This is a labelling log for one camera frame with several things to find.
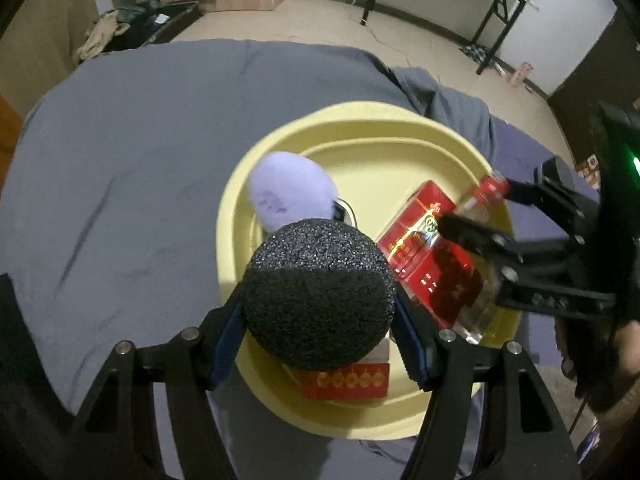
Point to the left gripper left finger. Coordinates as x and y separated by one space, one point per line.
114 435

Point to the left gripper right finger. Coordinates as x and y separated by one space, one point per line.
522 435

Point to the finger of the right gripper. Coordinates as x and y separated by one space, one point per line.
478 238
525 193

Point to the red silver Hongqiqu carton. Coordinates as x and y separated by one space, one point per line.
406 241

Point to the red box gold coins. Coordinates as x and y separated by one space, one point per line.
366 379

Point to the black foam-topped cylinder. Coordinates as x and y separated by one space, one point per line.
318 295

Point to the printed cardboard box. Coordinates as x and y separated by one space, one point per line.
589 170

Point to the pink snack bag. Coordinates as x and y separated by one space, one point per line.
520 74

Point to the yellow plastic basin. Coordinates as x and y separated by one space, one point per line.
377 155

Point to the dark door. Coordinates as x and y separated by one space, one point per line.
608 73

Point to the dark clothes on floor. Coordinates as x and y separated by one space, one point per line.
475 52

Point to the black folding table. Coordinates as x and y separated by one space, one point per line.
480 0

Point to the grey cloth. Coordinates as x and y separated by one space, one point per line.
109 209

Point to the black suitcase with clothes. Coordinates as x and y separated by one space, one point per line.
138 25

